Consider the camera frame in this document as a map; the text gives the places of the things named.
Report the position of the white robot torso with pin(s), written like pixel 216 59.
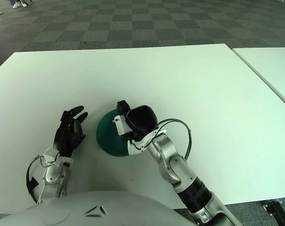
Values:
pixel 90 209

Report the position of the black table foot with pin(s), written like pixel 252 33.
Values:
pixel 277 209

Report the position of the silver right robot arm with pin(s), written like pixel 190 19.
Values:
pixel 177 171

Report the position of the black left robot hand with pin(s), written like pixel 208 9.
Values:
pixel 65 141

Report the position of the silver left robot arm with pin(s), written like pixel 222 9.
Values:
pixel 54 179

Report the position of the green round plate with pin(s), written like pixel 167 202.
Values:
pixel 108 139

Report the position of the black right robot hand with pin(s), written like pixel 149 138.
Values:
pixel 142 120

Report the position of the white charger block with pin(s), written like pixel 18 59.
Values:
pixel 121 126

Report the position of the white sneaker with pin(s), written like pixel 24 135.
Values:
pixel 23 4
pixel 16 5

